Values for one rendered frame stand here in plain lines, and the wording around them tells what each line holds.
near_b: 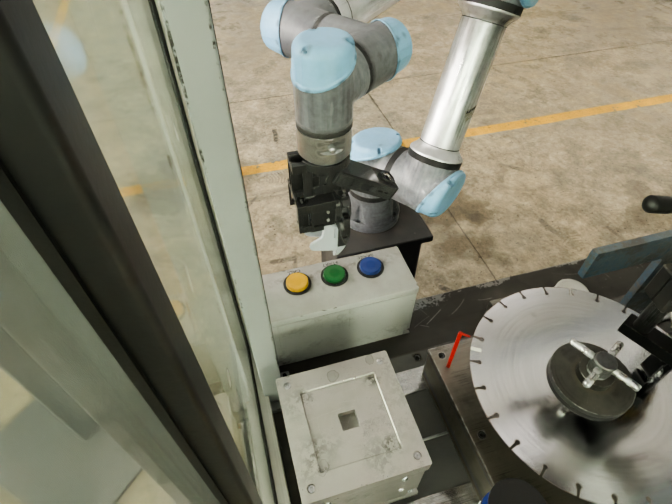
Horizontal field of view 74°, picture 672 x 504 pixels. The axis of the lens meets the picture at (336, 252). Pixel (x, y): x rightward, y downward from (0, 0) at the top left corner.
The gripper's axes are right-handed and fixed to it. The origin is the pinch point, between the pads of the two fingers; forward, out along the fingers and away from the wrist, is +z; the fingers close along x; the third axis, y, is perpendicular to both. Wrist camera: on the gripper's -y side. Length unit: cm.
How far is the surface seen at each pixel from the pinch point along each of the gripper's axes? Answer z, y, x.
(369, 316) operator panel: 12.9, -4.1, 6.8
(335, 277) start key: 6.5, 0.9, 1.2
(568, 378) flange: 1.2, -23.8, 31.7
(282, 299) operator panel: 7.5, 11.0, 2.5
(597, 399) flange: 1.2, -25.7, 35.4
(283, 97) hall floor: 97, -30, -232
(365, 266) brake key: 6.5, -5.2, 0.2
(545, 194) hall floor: 97, -142, -93
